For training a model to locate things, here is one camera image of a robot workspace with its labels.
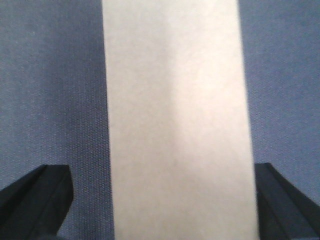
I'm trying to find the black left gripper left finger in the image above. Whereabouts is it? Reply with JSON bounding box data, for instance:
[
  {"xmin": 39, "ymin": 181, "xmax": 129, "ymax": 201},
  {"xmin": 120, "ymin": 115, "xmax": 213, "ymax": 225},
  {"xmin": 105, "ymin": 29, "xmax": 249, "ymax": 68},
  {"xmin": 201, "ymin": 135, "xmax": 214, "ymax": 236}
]
[{"xmin": 0, "ymin": 165, "xmax": 74, "ymax": 240}]

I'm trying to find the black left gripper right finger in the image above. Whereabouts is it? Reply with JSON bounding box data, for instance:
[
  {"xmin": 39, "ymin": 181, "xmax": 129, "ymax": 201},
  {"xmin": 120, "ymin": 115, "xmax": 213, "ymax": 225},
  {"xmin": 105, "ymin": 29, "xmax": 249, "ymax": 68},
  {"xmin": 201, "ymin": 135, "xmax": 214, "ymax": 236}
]
[{"xmin": 255, "ymin": 162, "xmax": 320, "ymax": 240}]

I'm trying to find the brown cardboard package box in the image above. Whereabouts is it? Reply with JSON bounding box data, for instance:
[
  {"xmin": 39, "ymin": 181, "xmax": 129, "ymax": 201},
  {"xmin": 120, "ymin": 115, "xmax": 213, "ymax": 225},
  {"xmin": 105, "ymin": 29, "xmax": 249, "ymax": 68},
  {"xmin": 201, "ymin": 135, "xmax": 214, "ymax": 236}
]
[{"xmin": 102, "ymin": 0, "xmax": 258, "ymax": 240}]

